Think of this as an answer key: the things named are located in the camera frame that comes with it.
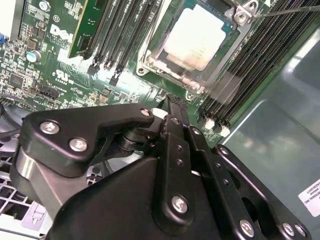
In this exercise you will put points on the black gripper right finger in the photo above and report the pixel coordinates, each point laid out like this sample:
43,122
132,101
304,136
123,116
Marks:
240,180

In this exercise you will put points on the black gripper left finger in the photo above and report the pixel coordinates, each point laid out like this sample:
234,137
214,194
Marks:
62,135

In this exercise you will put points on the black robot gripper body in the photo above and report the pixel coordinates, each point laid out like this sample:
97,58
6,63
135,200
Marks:
112,212

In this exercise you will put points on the silver square CPU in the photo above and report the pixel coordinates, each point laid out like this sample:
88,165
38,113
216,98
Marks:
197,37

